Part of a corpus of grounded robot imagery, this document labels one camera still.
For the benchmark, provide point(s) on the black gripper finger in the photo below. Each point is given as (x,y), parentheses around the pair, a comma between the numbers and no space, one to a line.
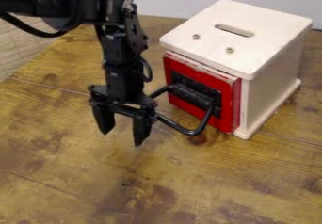
(104,117)
(143,121)

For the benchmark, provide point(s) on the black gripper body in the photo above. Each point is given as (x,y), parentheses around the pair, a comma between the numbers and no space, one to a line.
(120,96)

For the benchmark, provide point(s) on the black metal drawer handle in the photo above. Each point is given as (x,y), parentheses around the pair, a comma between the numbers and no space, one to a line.
(195,98)

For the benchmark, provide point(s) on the red drawer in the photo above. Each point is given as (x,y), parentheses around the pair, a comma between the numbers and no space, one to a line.
(227,83)

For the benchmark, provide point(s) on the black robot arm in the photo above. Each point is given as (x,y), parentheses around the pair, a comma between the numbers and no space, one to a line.
(51,18)

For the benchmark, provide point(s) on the white wooden drawer box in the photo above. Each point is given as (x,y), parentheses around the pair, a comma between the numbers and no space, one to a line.
(253,43)

